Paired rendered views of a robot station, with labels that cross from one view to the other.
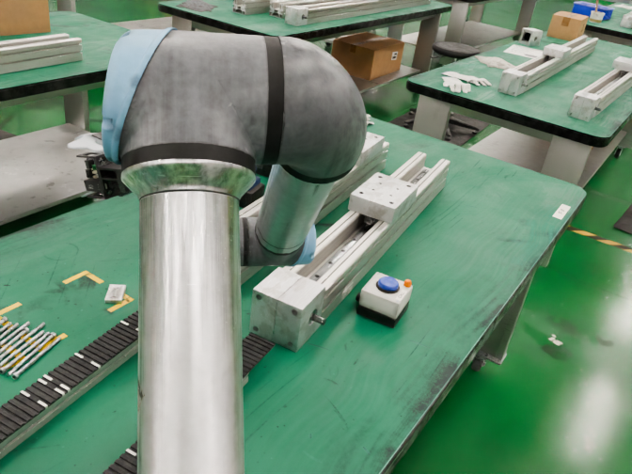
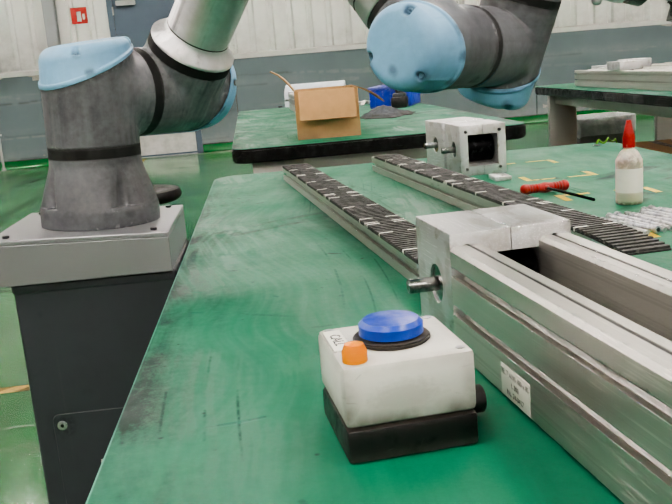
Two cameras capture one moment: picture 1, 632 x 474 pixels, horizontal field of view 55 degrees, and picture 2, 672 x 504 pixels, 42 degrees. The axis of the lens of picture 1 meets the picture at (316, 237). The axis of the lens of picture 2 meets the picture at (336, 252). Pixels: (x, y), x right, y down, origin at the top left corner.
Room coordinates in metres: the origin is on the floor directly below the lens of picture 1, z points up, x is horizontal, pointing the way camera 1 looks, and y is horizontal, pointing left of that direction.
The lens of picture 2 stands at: (1.39, -0.46, 1.01)
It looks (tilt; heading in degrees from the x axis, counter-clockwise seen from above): 12 degrees down; 146
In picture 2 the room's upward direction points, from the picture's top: 5 degrees counter-clockwise
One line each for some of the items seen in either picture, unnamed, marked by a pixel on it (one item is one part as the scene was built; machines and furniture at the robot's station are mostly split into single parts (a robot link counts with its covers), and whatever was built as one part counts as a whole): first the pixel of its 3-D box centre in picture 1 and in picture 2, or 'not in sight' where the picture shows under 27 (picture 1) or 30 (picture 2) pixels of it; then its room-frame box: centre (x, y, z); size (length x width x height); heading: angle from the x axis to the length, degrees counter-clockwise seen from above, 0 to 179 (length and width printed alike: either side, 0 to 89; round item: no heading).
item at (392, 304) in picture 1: (381, 296); (407, 380); (0.99, -0.14, 0.81); 0.10 x 0.08 x 0.06; 66
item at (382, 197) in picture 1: (383, 201); not in sight; (1.30, -0.14, 0.87); 0.16 x 0.11 x 0.07; 156
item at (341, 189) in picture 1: (309, 196); not in sight; (1.37, 0.03, 0.82); 0.80 x 0.10 x 0.09; 156
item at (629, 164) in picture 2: not in sight; (628, 161); (0.62, 0.57, 0.84); 0.04 x 0.04 x 0.12
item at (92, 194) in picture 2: not in sight; (98, 182); (0.30, -0.08, 0.88); 0.15 x 0.15 x 0.10
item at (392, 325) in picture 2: (387, 285); (391, 332); (0.99, -0.15, 0.84); 0.04 x 0.04 x 0.02
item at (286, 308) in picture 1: (292, 310); (478, 275); (0.88, 0.02, 0.83); 0.12 x 0.09 x 0.10; 66
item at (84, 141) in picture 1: (83, 144); not in sight; (0.94, 0.41, 1.07); 0.09 x 0.06 x 0.03; 58
